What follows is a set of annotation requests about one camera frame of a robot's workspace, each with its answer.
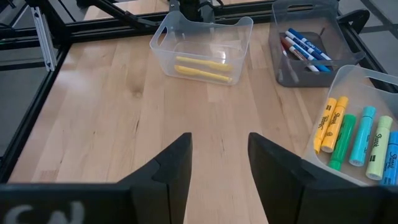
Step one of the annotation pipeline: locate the grey tinted plastic bin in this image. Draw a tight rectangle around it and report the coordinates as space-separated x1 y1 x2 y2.
269 0 366 88

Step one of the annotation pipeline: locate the silver aluminium bracket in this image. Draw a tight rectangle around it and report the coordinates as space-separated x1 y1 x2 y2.
30 6 58 72

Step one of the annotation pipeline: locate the clear plastic handled bin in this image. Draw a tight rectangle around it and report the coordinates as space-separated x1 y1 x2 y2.
303 64 398 187

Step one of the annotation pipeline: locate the blue highlighter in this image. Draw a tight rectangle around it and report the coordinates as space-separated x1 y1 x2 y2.
379 130 398 187

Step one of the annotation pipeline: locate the black aluminium rig frame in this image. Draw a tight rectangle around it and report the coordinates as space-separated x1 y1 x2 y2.
0 0 398 184

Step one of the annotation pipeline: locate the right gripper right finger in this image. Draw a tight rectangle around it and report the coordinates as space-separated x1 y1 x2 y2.
248 133 398 224

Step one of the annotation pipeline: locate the clear shallow plastic bin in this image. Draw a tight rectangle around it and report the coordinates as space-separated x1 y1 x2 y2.
149 11 254 86

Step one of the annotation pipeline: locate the green highlighter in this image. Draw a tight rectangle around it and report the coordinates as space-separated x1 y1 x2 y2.
328 113 358 172

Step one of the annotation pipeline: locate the light blue Expo marker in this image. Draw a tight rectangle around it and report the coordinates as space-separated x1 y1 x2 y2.
284 30 331 73

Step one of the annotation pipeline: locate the teal highlighter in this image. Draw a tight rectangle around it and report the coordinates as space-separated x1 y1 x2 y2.
348 105 377 167

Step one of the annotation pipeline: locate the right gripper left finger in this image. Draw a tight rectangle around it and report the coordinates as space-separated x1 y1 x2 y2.
0 132 193 224

